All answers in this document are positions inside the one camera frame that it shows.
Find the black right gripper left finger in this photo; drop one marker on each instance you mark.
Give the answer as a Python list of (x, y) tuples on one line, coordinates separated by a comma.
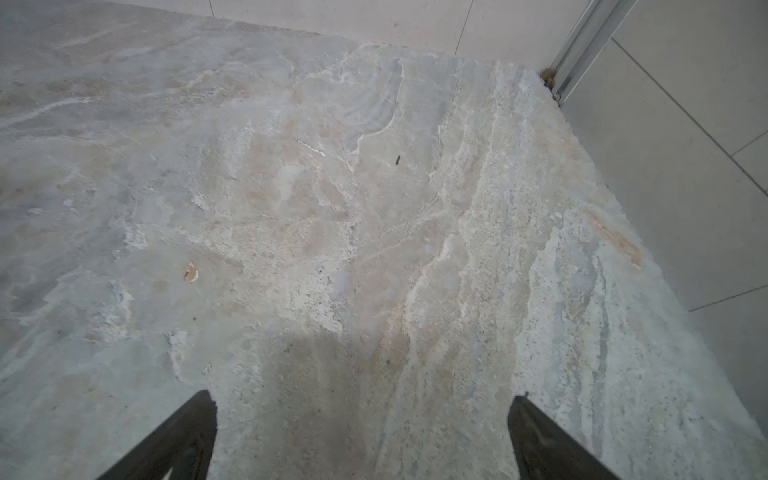
[(180, 448)]

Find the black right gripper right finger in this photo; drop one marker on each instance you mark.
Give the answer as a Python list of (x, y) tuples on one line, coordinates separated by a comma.
[(543, 450)]

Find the aluminium corner frame post right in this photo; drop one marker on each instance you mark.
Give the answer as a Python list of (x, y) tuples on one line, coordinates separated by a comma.
[(591, 33)]

